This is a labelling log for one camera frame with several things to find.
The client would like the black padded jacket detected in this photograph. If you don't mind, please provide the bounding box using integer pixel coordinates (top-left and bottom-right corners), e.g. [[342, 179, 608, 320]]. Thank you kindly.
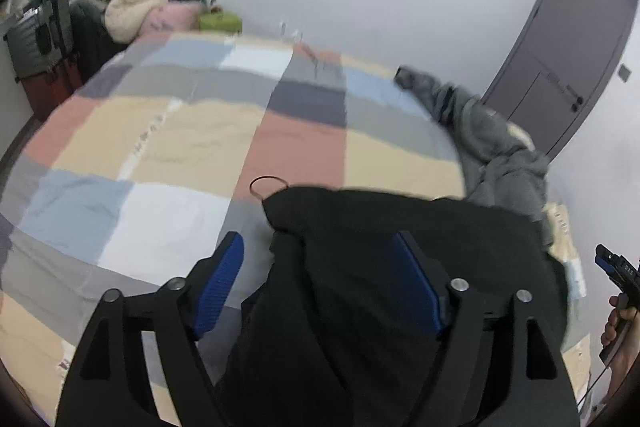
[[216, 186, 567, 426]]

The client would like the person's right hand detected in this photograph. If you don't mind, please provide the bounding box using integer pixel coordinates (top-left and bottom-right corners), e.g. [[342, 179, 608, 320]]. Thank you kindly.
[[600, 295, 640, 400]]

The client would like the grey fleece jacket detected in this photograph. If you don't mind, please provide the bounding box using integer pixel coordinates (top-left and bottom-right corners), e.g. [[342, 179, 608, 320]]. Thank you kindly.
[[394, 66, 549, 229]]

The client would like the patchwork colourful bed cover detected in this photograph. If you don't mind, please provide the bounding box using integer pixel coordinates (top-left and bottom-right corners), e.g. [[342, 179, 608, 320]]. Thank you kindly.
[[1, 34, 476, 426]]

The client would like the grey room door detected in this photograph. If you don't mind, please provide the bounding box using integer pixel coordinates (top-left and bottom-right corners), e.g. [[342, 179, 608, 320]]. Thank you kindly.
[[483, 0, 639, 158]]

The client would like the dark grey suitcase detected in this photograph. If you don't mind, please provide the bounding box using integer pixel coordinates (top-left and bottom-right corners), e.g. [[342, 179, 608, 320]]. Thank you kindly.
[[3, 0, 74, 81]]

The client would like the pink garment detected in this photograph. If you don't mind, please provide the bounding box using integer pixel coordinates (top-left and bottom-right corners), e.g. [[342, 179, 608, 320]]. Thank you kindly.
[[139, 1, 204, 36]]

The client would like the green stool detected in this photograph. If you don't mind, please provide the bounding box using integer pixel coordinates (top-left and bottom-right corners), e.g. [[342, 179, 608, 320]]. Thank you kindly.
[[198, 12, 243, 34]]

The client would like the cream fluffy garment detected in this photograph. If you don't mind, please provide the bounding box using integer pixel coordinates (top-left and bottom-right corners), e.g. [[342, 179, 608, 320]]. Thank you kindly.
[[104, 0, 168, 44]]

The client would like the black door handle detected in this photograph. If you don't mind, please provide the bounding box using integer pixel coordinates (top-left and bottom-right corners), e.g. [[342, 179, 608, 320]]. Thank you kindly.
[[565, 84, 584, 113]]

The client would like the grey wall switch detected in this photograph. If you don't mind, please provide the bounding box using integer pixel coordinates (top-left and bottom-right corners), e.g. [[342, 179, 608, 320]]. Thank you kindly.
[[617, 64, 631, 82]]

